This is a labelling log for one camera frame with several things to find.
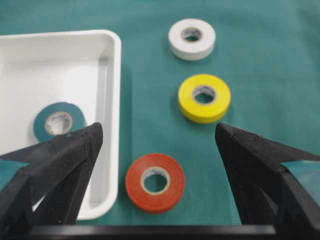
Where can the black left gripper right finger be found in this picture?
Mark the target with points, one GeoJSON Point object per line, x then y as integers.
{"type": "Point", "coordinates": [264, 190]}

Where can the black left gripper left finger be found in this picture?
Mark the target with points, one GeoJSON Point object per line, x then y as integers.
{"type": "Point", "coordinates": [45, 183]}

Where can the green tape roll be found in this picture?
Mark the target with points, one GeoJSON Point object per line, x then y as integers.
{"type": "Point", "coordinates": [59, 118]}

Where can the red tape roll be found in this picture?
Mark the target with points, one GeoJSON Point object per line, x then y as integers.
{"type": "Point", "coordinates": [155, 183]}

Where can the yellow tape roll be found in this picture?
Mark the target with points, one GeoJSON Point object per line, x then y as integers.
{"type": "Point", "coordinates": [204, 98]}

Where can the white plastic tray case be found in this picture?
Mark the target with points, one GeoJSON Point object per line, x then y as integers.
{"type": "Point", "coordinates": [82, 68]}

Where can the white tape roll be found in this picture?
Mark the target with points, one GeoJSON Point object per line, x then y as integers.
{"type": "Point", "coordinates": [191, 39]}

